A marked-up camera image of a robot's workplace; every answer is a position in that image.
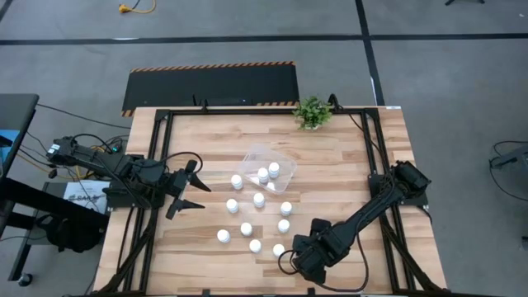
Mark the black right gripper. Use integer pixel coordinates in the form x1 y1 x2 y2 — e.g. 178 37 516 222
292 218 337 285

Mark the black hazard-striped floor mat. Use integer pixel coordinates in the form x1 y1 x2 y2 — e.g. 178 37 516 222
120 60 301 118

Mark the black floor stand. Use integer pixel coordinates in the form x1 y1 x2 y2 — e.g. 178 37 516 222
489 144 528 170

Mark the clear plastic basket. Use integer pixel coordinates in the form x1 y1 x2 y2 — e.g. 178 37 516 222
236 142 299 196

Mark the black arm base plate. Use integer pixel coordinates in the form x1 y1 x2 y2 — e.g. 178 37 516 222
102 177 168 210
368 172 429 207

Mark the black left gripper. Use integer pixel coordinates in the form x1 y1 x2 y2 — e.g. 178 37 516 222
164 159 212 221

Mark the black bag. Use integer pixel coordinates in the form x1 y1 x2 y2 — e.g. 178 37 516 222
35 212 104 253

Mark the yellow floor cable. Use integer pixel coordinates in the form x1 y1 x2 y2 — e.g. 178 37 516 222
16 144 108 181

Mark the black desk top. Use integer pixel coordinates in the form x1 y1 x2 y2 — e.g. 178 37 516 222
0 93 40 182

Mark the yellow extension cord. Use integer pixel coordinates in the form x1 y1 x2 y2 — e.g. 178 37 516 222
118 0 158 15

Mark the black desk leg frame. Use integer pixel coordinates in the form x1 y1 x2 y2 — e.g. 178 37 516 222
0 177 109 285

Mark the black floor cable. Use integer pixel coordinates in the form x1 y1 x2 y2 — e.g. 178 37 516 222
35 102 132 130

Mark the green potted plant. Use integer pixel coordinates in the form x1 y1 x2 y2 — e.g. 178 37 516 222
291 95 333 132

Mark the blue box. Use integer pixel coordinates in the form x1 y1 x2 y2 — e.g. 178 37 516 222
0 129 21 165

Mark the black aluminium table frame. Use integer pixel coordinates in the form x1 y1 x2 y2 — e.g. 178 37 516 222
93 105 450 297

